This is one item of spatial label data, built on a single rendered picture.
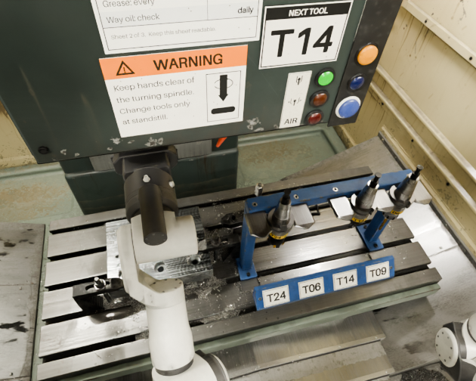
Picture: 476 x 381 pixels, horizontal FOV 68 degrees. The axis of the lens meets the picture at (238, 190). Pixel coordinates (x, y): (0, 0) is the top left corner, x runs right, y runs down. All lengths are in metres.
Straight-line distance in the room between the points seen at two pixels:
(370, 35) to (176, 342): 0.52
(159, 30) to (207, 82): 0.08
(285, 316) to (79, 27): 0.91
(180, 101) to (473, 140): 1.09
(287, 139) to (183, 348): 1.53
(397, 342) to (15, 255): 1.43
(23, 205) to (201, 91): 1.52
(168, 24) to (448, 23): 1.15
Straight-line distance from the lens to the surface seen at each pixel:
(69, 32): 0.39
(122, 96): 0.42
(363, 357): 1.31
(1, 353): 1.47
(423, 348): 1.38
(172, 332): 0.61
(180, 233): 0.56
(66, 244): 1.27
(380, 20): 0.47
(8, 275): 1.58
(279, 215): 0.81
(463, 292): 1.44
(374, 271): 1.18
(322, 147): 2.00
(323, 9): 0.43
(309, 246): 1.20
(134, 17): 0.38
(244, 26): 0.40
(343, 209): 0.91
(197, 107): 0.44
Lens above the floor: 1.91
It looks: 51 degrees down
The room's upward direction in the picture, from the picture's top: 4 degrees clockwise
